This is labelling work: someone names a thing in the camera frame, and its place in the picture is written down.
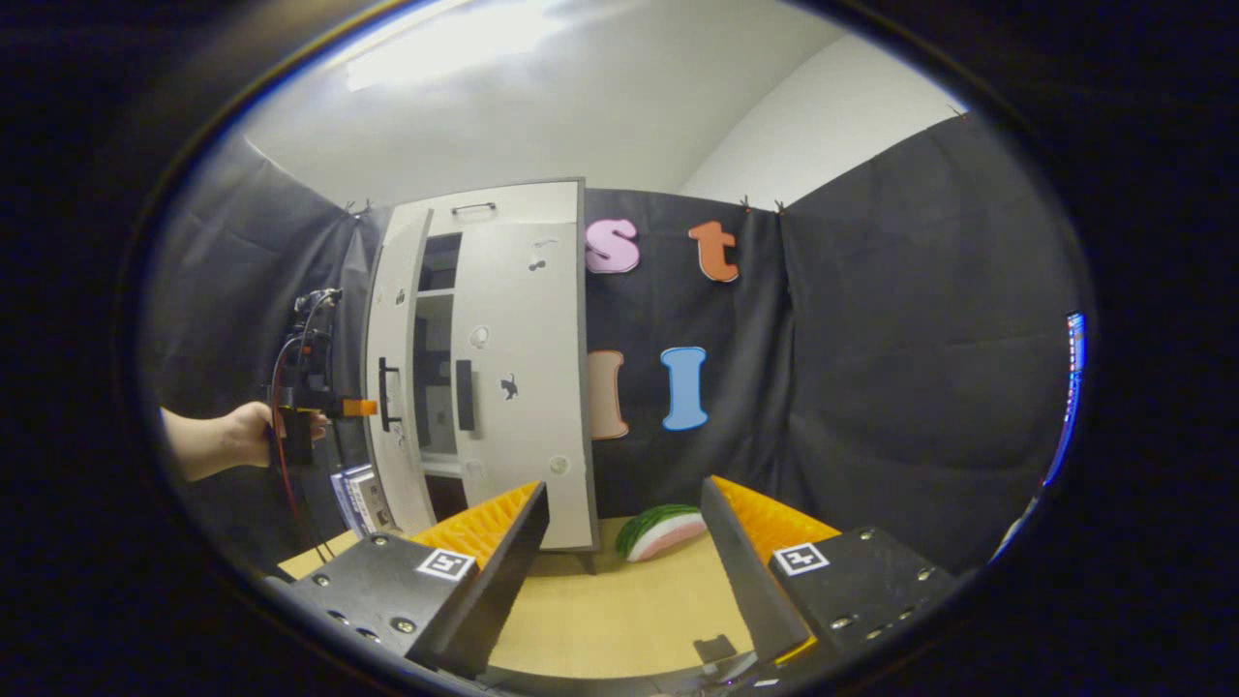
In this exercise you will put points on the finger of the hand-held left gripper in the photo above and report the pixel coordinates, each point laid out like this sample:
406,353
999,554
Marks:
358,408

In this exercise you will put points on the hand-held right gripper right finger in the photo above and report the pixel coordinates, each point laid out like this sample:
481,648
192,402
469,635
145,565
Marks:
750,581

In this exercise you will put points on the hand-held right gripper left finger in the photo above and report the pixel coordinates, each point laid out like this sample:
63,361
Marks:
503,561

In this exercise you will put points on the white cabinet door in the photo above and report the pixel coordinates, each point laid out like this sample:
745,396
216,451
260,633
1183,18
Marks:
528,368
395,465

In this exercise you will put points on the white cabinet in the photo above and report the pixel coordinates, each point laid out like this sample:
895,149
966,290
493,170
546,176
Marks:
440,329

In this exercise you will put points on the white cabinet drawer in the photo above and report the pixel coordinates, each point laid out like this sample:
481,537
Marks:
528,201

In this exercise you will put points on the blue and white box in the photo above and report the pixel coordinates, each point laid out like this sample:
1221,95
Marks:
363,499

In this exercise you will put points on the watermelon slice toy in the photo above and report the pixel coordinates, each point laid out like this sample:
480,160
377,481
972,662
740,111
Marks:
663,532

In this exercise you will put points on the black backdrop cloth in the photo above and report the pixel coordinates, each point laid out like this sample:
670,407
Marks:
871,339

